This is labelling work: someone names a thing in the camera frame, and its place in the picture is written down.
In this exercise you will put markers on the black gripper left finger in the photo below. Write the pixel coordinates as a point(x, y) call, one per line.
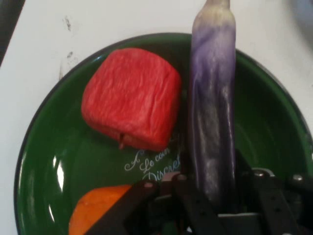
point(156, 208)

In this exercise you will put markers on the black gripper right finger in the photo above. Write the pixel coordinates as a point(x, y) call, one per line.
point(281, 203)

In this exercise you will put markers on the purple toy eggplant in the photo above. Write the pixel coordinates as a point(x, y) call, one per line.
point(212, 98)

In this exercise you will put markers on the orange toy cube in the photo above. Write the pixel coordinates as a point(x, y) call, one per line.
point(97, 208)

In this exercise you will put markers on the dark green enamel plate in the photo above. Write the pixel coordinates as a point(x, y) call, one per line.
point(73, 159)

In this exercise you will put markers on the red toy cube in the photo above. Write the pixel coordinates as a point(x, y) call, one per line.
point(132, 98)

